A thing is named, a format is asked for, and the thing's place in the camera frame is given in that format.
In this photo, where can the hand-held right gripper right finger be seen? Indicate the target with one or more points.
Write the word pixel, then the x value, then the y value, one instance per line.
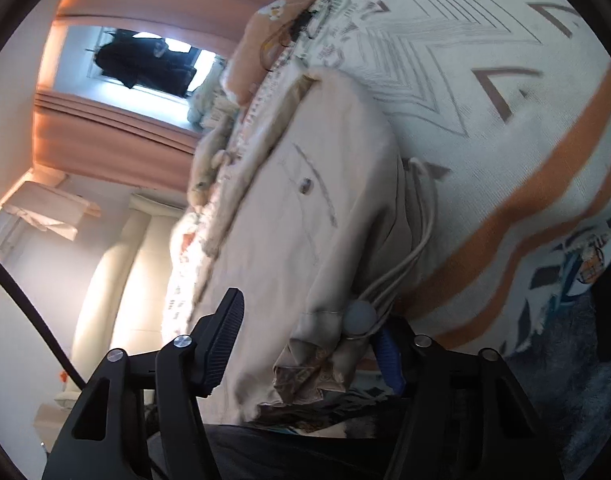
pixel 388 365

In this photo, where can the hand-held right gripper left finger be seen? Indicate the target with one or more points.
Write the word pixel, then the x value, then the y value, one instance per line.
pixel 220 340

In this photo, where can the beige jacket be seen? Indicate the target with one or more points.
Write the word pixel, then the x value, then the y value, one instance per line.
pixel 295 240

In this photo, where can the dark hanging clothes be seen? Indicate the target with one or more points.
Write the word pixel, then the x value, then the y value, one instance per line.
pixel 135 62

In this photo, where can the cream padded headboard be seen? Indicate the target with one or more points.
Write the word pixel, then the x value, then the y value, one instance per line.
pixel 125 285

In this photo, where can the person's leg in grey pants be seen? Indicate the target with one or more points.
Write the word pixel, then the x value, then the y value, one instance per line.
pixel 285 455

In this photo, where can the beige plush toy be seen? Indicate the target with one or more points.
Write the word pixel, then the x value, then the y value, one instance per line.
pixel 205 170

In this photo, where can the grey shaggy rug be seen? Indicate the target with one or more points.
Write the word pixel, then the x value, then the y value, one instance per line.
pixel 575 400

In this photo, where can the white hanging shirt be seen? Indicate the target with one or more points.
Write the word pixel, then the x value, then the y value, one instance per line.
pixel 45 210

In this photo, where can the pink curtain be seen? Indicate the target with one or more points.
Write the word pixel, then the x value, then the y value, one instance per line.
pixel 185 0
pixel 110 145

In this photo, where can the crumpled light quilt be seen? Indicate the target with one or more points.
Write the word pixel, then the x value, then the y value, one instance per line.
pixel 205 100

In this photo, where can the white air conditioner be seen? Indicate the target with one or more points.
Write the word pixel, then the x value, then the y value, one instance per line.
pixel 3 232

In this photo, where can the patterned white blanket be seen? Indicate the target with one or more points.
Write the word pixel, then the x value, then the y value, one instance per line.
pixel 510 135

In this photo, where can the pink printed pillow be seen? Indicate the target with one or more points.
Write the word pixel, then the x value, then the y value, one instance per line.
pixel 250 60

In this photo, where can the black electronic device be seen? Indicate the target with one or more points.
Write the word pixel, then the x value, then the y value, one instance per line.
pixel 300 22

